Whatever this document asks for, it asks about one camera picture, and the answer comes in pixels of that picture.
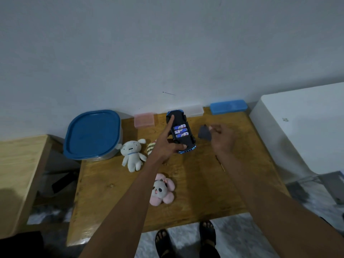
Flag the person's right hand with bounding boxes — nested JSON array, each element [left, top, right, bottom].
[[208, 124, 237, 156]]

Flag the person's left hand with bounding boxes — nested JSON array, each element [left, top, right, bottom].
[[146, 114, 188, 166]]

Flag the brown striped plush pig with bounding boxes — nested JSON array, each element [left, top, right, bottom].
[[146, 139, 158, 156]]

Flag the small black screwdriver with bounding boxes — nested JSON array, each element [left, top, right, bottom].
[[215, 155, 226, 172]]

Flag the black battery cover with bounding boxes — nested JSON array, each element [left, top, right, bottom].
[[197, 124, 213, 142]]

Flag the blue toy car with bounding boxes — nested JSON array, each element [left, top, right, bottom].
[[166, 109, 197, 154]]

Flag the white plush dog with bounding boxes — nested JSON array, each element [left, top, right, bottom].
[[115, 139, 148, 173]]

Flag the small pink plastic case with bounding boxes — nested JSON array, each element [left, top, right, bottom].
[[134, 113, 156, 129]]

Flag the blue plastic case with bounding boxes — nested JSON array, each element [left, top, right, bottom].
[[209, 99, 248, 115]]

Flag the translucent white plastic case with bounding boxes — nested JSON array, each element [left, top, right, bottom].
[[165, 105, 205, 118]]

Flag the pink flower plush panda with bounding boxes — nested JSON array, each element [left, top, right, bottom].
[[149, 173, 176, 207]]

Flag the blue lidded plastic container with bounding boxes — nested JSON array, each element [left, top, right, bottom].
[[63, 110, 123, 161]]

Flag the person's right forearm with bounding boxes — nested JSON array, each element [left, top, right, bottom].
[[218, 152, 344, 258]]

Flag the person's left forearm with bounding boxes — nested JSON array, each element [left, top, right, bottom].
[[79, 158, 167, 258]]

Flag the person's right black sandal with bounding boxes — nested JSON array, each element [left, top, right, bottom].
[[199, 220, 217, 248]]

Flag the person's black sandal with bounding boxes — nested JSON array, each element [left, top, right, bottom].
[[199, 220, 217, 248], [155, 229, 172, 258]]

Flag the person's left black sandal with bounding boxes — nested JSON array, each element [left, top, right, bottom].
[[155, 229, 172, 258]]

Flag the person's black trousers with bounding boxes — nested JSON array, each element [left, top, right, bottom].
[[161, 243, 221, 258]]

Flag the white cabinet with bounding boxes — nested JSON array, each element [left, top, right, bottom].
[[248, 82, 344, 183]]

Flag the black object under side table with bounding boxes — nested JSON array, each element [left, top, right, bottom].
[[51, 171, 80, 194]]

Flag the light wooden side table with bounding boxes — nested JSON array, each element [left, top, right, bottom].
[[0, 134, 53, 239]]

